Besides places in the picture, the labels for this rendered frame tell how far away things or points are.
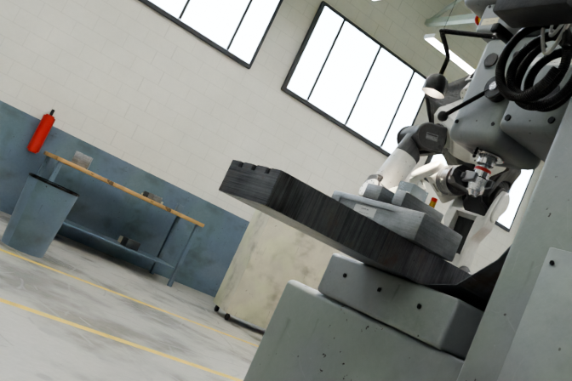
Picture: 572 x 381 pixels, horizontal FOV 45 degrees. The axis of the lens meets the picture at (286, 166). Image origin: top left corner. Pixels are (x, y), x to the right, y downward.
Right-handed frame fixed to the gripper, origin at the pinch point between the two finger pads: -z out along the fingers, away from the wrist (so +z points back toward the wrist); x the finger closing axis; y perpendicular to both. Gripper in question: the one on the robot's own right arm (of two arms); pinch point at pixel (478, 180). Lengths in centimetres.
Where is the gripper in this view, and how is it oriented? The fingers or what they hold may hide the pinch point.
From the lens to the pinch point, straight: 193.9
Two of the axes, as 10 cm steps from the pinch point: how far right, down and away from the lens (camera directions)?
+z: -2.3, 0.2, 9.7
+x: 8.8, 4.3, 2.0
